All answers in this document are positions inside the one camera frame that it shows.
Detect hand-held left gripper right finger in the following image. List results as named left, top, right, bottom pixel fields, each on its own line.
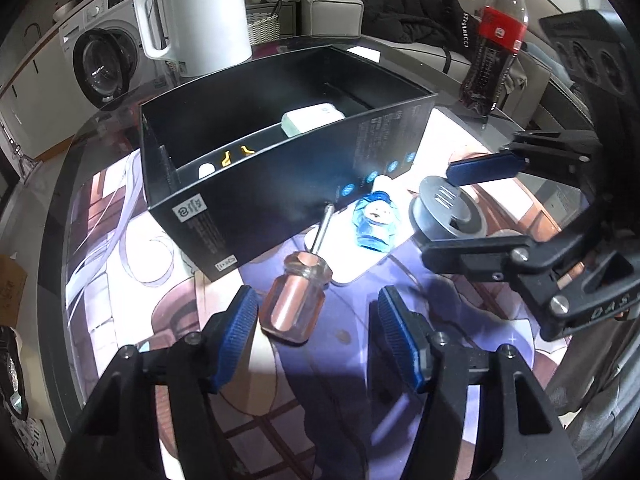
left=377, top=285, right=583, bottom=480

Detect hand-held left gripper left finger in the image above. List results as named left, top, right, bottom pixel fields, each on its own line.
left=55, top=285, right=260, bottom=480

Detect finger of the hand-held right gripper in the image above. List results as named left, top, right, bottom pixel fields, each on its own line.
left=420, top=205, right=640, bottom=343
left=446, top=130, right=608, bottom=196

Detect grey round disc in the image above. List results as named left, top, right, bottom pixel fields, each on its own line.
left=409, top=175, right=488, bottom=238

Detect clear handle screwdriver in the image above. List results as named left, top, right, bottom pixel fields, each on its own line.
left=259, top=202, right=337, bottom=345

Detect black cardboard box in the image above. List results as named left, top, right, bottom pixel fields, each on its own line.
left=137, top=44, right=438, bottom=283

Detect yellow plastic tool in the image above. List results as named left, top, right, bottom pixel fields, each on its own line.
left=220, top=145, right=256, bottom=168

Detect white power adapter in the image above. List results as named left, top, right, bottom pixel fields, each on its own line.
left=281, top=103, right=347, bottom=138

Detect grey garment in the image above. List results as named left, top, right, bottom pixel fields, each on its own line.
left=500, top=45, right=551, bottom=106

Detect cola bottle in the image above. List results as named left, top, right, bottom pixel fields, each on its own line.
left=460, top=0, right=531, bottom=116

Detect blue figurine packet near box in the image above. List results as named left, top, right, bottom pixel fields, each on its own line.
left=352, top=175, right=401, bottom=251

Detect printed desk mat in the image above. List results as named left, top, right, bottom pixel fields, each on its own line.
left=62, top=105, right=601, bottom=480

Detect black jacket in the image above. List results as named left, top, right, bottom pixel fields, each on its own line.
left=282, top=0, right=481, bottom=56

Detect grey cloth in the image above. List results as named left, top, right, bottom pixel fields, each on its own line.
left=545, top=350, right=640, bottom=480

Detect beige sofa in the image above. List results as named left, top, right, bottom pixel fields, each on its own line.
left=300, top=0, right=551, bottom=126

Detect white plastic bag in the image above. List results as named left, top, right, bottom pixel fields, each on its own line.
left=10, top=410, right=61, bottom=480

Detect trash bin with black bag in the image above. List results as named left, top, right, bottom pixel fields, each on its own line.
left=0, top=325, right=26, bottom=416

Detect brown cardboard box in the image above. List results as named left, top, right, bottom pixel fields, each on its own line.
left=0, top=255, right=28, bottom=331

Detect woven basket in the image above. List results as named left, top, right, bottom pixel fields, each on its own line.
left=245, top=0, right=286, bottom=46

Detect white electric kettle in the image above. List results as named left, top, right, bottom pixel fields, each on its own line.
left=132, top=0, right=253, bottom=78

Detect white kitchen counter cabinets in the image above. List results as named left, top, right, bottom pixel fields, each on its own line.
left=0, top=10, right=81, bottom=161

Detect white washing machine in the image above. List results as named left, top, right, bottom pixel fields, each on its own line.
left=59, top=0, right=176, bottom=111

